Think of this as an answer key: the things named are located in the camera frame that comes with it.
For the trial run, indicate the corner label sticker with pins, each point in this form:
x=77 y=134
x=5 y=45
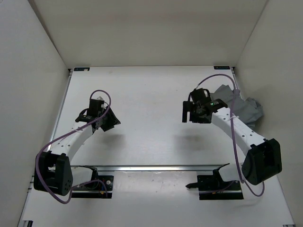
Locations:
x=81 y=69
x=221 y=67

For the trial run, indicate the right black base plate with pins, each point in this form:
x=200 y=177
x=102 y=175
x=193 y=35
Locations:
x=212 y=188

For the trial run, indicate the grey pleated skirt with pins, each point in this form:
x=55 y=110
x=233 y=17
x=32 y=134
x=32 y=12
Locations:
x=249 y=111

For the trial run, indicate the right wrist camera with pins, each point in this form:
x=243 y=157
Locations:
x=200 y=95

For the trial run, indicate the left corner label sticker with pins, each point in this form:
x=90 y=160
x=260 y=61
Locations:
x=81 y=69

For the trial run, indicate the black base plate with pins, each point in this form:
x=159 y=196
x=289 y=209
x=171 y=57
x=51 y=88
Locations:
x=93 y=184
x=212 y=188

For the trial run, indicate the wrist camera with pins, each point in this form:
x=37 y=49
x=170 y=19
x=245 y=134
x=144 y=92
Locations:
x=96 y=107
x=200 y=95

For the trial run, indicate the aluminium front rail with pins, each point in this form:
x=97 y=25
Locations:
x=155 y=168

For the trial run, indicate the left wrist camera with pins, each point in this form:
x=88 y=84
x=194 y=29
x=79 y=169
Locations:
x=96 y=107

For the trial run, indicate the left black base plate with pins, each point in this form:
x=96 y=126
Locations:
x=93 y=184

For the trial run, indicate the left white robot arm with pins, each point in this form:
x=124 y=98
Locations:
x=53 y=171

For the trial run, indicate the right corner label sticker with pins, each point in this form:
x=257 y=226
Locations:
x=221 y=67

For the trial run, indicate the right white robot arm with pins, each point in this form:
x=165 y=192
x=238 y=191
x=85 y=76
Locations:
x=262 y=156

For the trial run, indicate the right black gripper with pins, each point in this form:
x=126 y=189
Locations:
x=189 y=107

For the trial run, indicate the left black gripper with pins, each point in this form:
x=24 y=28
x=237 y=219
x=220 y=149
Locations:
x=113 y=120

